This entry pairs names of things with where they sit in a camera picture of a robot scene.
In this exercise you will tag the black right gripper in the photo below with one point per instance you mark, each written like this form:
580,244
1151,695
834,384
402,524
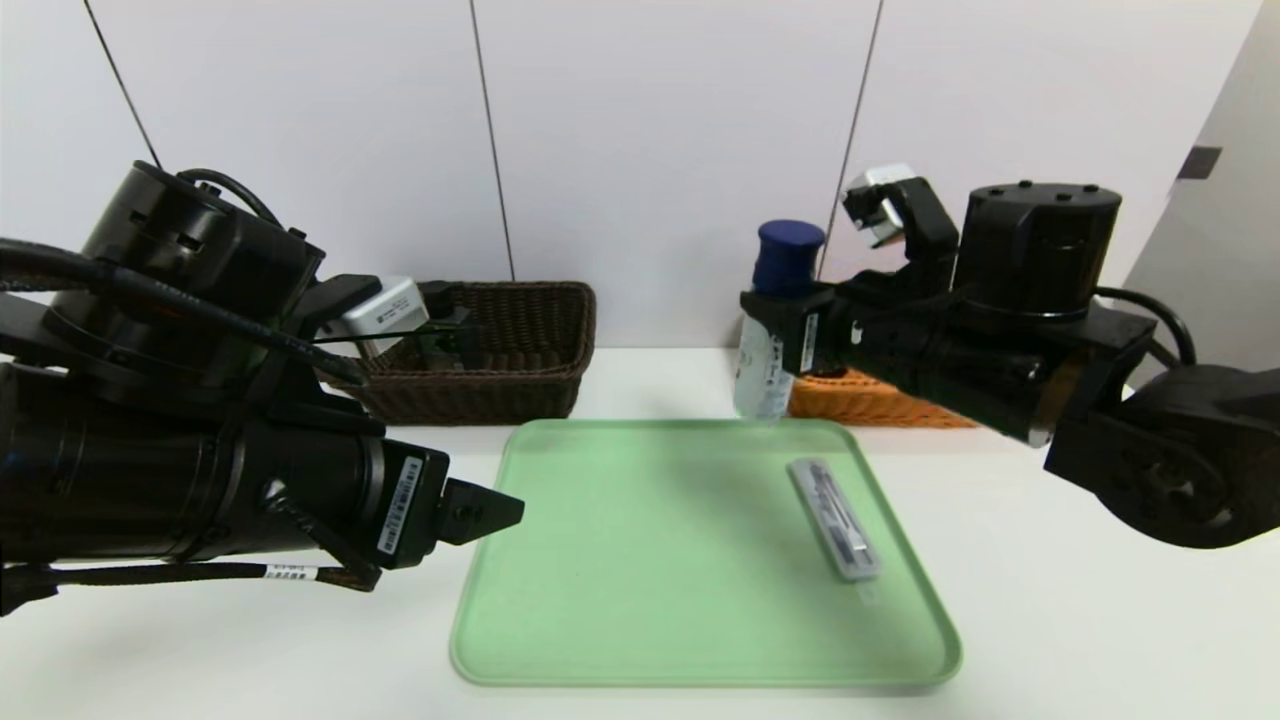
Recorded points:
792,335

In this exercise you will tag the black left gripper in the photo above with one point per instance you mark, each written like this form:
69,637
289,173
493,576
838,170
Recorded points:
408,508

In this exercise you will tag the white bottle with blue cap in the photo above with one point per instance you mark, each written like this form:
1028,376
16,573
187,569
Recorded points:
788,255

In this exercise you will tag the black square pump bottle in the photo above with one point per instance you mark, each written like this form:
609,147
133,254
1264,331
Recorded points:
450,335

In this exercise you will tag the clear plastic compass case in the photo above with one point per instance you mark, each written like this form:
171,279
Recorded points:
840,525

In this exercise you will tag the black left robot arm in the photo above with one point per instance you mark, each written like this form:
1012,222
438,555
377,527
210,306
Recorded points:
120,480

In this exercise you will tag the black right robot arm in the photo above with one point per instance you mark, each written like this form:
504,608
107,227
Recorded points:
1180,450

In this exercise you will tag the orange wicker basket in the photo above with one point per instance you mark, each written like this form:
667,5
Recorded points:
860,400

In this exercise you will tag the dark brown wicker basket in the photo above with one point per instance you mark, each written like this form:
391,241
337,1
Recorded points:
520,380

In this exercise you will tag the light green plastic tray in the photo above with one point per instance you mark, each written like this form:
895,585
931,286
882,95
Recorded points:
640,600

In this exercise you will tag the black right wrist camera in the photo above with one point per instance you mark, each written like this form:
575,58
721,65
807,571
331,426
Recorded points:
880,210

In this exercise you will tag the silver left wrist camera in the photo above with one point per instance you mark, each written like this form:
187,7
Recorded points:
385,310

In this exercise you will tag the dark square wall fixture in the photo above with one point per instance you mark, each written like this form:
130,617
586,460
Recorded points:
1199,162

